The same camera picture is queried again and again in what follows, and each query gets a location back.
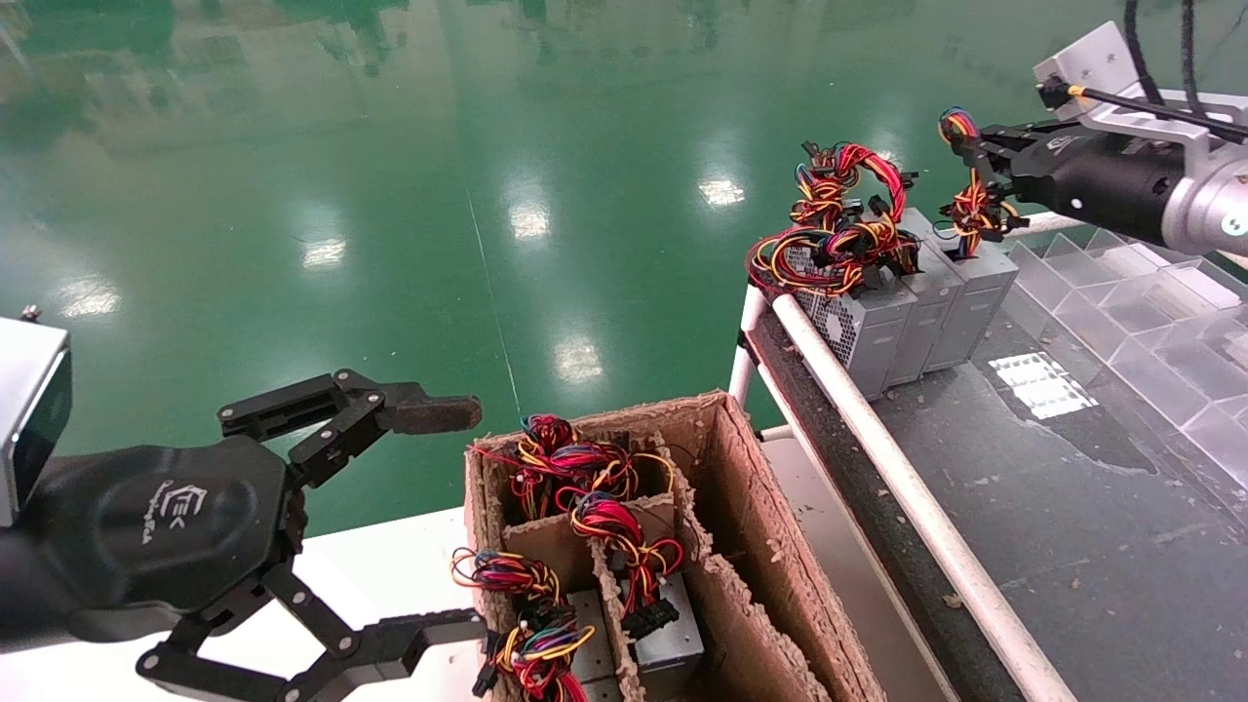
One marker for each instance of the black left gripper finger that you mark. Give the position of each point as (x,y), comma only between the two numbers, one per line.
(429,414)
(390,648)

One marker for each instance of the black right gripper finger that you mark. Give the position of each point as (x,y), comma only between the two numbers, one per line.
(1004,136)
(999,168)

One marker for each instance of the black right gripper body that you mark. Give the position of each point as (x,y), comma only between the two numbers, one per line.
(1102,175)

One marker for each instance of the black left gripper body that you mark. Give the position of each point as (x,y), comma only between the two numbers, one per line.
(166,526)

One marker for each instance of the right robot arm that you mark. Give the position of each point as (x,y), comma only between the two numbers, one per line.
(1214,200)

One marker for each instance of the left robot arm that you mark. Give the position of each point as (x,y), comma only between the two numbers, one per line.
(14,595)

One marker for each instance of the clear acrylic divider tray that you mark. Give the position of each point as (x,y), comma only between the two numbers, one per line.
(1150,331)

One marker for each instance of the grey power supply with mesh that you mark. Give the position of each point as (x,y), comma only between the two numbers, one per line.
(873,331)

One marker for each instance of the brown cardboard box with dividers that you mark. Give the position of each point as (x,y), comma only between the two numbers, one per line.
(741,487)

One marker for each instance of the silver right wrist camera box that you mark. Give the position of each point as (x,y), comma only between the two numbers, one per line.
(1102,73)

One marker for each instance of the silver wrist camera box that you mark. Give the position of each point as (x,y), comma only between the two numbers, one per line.
(29,419)
(1102,73)

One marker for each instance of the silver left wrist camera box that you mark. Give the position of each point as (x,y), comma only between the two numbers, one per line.
(29,419)

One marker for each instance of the short white frame pipe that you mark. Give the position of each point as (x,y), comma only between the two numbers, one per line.
(749,341)

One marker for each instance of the long white rail pipe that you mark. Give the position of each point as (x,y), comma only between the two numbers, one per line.
(907,497)

